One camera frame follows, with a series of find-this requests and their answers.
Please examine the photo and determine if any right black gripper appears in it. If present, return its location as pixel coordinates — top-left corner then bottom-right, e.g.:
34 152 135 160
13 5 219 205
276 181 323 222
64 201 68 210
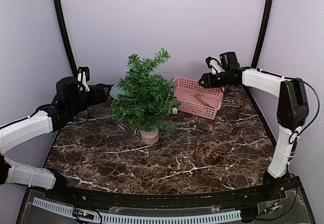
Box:
199 71 234 88

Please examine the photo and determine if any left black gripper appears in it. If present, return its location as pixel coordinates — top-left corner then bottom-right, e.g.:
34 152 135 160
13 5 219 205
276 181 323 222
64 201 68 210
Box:
67 83 111 116

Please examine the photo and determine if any small green christmas tree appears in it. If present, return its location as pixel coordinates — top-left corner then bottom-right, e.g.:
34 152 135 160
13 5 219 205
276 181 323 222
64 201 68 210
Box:
111 48 181 145

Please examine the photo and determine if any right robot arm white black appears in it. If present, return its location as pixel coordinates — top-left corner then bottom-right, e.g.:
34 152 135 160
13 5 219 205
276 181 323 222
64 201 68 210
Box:
198 52 310 179

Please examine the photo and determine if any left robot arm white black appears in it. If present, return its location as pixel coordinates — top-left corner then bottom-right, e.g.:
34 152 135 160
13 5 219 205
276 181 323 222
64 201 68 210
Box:
1 72 111 202

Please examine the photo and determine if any brown reindeer ornament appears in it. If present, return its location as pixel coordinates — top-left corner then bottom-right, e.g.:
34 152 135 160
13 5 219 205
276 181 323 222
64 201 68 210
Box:
191 94 213 108

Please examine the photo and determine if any pale green plate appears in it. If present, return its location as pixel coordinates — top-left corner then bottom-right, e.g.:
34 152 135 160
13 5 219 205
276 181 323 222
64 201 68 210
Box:
110 83 126 100

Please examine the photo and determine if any pink plastic basket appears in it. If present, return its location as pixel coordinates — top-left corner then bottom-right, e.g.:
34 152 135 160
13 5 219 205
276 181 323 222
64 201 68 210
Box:
174 76 223 120

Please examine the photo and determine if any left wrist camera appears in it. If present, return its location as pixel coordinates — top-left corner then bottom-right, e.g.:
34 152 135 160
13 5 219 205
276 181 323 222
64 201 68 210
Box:
77 66 90 92

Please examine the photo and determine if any right black frame post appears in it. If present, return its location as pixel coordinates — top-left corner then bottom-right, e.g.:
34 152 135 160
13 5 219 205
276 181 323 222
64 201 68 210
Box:
251 0 273 68

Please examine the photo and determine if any black frame post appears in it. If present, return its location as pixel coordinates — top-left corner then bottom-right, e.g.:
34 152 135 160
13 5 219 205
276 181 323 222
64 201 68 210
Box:
251 0 273 68
53 0 77 76

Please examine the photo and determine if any left black frame post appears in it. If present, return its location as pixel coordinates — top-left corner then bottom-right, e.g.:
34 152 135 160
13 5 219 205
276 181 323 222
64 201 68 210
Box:
53 0 77 76

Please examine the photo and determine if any black front rail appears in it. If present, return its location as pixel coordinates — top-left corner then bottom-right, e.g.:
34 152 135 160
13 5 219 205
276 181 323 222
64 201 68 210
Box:
24 176 292 210

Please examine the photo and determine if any white slotted cable duct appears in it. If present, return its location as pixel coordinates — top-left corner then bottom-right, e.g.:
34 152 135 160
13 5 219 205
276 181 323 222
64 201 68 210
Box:
32 197 241 223

